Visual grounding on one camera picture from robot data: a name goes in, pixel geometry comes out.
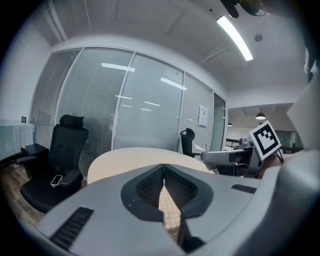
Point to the dark wall switch panel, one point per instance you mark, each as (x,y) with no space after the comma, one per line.
(23,119)

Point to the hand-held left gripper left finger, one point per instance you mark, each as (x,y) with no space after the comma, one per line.
(105,200)

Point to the glass partition with blinds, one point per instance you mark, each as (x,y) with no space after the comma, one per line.
(100,100)

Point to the black box cabinet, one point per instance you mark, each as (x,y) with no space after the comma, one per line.
(35,150)

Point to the white paper notice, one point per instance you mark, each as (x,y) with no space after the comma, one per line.
(203,116)

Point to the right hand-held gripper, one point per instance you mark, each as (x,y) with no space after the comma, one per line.
(265,140)

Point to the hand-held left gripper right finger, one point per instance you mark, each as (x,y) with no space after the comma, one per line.
(225,195)

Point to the person's right hand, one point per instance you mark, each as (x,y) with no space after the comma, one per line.
(271,162)

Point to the ceiling strip light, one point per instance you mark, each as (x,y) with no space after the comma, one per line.
(235,37)

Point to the white cased smartphone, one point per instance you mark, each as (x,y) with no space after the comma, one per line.
(56,180)

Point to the round smoke detector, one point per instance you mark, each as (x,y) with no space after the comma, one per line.
(258,37)

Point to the black office chair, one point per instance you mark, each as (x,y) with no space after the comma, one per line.
(187,145)
(65,150)

